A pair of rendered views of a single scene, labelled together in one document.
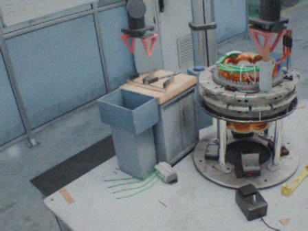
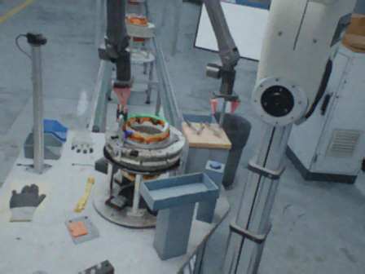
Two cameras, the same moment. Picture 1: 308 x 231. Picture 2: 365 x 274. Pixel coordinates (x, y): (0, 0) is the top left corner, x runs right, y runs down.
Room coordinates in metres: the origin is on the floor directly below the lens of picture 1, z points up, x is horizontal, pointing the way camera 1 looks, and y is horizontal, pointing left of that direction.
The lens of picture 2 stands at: (1.79, -1.42, 1.79)
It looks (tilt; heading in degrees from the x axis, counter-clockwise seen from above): 25 degrees down; 122
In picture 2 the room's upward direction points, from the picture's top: 9 degrees clockwise
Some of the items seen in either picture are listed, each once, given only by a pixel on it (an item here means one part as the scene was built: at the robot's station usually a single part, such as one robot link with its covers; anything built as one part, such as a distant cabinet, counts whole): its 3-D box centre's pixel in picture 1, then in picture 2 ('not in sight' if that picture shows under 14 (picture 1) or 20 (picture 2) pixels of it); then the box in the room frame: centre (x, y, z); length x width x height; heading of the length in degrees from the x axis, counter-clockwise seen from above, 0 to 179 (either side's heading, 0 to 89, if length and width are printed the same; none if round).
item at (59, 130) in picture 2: not in sight; (50, 131); (0.26, -0.23, 0.82); 0.16 x 0.14 x 0.07; 44
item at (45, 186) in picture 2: not in sight; (23, 200); (0.63, -0.64, 0.78); 0.31 x 0.19 x 0.01; 132
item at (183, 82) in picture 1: (158, 84); (204, 134); (1.06, -0.03, 1.05); 0.20 x 0.19 x 0.02; 135
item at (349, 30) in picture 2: not in sight; (345, 25); (0.90, 2.63, 1.30); 0.39 x 0.29 x 0.22; 141
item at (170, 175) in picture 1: (166, 172); not in sight; (0.89, -0.01, 0.80); 0.10 x 0.05 x 0.04; 26
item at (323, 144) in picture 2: not in sight; (325, 103); (1.01, 2.44, 0.60); 1.02 x 0.55 x 1.20; 132
